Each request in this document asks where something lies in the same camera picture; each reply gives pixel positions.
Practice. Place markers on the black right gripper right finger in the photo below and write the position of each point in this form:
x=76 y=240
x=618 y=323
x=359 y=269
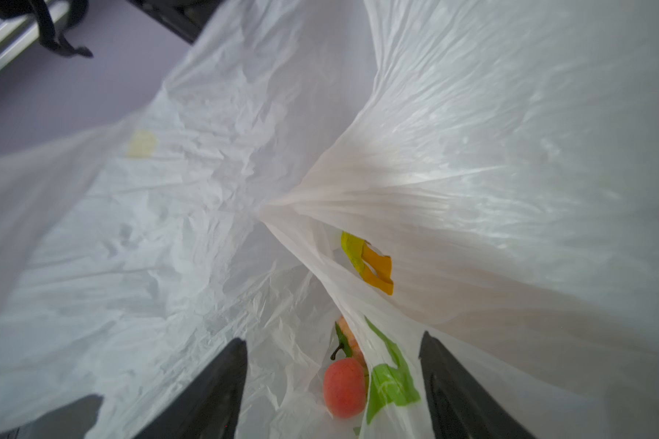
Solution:
x=459 y=406

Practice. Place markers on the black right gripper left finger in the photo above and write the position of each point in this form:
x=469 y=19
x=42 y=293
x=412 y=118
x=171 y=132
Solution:
x=210 y=406

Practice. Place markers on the pink yellow fake peach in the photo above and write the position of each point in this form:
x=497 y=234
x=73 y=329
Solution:
x=348 y=343

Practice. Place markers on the yellow fake banana bunch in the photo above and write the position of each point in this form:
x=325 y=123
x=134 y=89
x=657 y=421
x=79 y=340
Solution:
x=374 y=268

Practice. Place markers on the white plastic bag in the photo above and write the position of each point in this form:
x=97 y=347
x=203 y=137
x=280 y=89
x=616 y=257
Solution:
x=504 y=154

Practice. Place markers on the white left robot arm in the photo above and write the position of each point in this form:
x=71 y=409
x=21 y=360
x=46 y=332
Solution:
x=184 y=18

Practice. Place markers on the small red fake apple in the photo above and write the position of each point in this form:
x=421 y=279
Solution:
x=345 y=389

